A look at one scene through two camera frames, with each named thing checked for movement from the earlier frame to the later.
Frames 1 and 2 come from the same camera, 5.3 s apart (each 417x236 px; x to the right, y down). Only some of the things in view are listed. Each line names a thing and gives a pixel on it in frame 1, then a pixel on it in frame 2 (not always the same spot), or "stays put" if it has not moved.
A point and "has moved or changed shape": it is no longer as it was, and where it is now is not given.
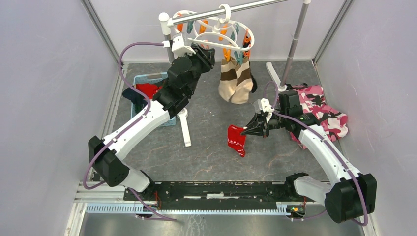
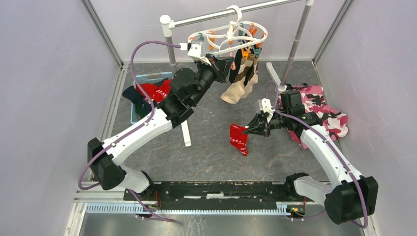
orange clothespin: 202,28 -> 212,39
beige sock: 244,85 -> 249,87
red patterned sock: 235,140 stays put
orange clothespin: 227,54 -> 245,53
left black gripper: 206,57 -> 220,67
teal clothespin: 239,59 -> 257,51
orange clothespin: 223,32 -> 252,30
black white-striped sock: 254,84 -> 237,61
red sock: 148,89 stays put
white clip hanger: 221,31 has moved or changed shape
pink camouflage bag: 312,101 stays put
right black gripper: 256,118 stays put
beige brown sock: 228,79 has moved or changed shape
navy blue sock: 138,100 stays put
